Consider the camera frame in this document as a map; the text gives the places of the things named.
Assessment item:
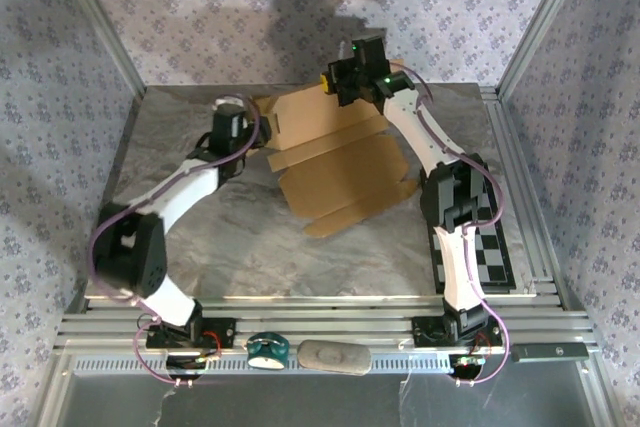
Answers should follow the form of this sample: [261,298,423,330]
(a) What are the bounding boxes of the brown cardboard box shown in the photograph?
[249,59,419,239]

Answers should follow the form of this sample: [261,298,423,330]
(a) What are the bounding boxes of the aluminium extrusion base rails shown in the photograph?
[54,295,599,354]

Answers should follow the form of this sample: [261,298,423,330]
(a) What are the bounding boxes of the teal tape dispenser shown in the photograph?
[245,331,290,371]

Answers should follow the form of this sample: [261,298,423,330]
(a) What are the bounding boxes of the black white checkerboard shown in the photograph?
[432,166,516,296]

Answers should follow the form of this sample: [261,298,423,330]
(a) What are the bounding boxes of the grey oval stone pad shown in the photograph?
[297,339,373,377]

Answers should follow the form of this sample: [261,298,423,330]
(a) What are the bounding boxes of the black rectangular device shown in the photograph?
[510,342,590,363]

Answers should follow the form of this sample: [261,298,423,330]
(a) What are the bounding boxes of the aluminium side rail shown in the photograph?
[479,86,571,311]

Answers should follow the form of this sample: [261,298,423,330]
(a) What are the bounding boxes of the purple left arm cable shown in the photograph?
[88,92,262,389]

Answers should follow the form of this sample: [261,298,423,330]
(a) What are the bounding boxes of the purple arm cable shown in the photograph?
[397,64,512,389]
[88,92,262,389]

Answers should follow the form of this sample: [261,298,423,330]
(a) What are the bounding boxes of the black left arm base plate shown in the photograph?
[144,317,237,352]

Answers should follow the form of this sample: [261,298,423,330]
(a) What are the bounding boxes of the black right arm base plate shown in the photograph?
[412,315,504,348]

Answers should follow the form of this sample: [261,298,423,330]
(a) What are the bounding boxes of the grey slotted cable duct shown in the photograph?
[72,352,501,378]

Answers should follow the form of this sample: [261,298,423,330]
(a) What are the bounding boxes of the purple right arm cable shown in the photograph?
[397,64,512,389]

